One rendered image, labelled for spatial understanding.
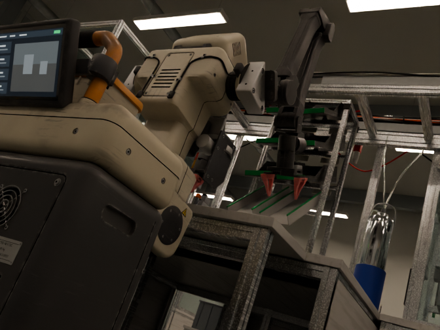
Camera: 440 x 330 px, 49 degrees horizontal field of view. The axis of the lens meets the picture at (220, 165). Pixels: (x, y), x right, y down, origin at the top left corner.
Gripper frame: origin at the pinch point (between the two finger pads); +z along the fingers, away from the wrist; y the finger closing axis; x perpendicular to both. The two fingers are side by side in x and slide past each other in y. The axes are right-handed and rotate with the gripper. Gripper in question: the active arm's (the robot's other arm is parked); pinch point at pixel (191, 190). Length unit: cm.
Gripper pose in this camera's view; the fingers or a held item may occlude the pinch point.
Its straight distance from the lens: 209.8
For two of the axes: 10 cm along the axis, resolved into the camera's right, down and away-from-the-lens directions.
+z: -3.2, 8.7, -3.7
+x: -4.0, -4.8, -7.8
